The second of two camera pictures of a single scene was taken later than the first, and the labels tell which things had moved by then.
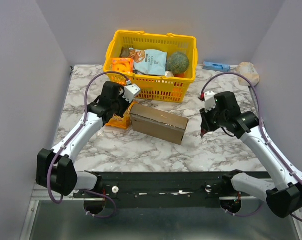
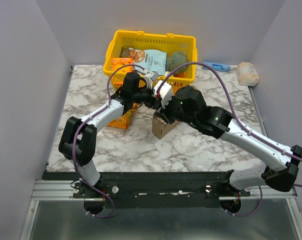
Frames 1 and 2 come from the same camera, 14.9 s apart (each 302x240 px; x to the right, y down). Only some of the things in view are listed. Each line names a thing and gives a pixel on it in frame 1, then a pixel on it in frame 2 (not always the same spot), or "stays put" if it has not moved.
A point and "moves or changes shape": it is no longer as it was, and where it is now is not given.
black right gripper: (205, 122) -> (166, 113)
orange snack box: (123, 65) stays put
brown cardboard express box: (157, 123) moves or changes shape
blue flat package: (216, 66) stays put
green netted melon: (177, 63) stays put
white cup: (168, 74) stays put
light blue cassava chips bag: (149, 62) stays put
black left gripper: (127, 103) -> (152, 100)
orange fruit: (179, 75) stays put
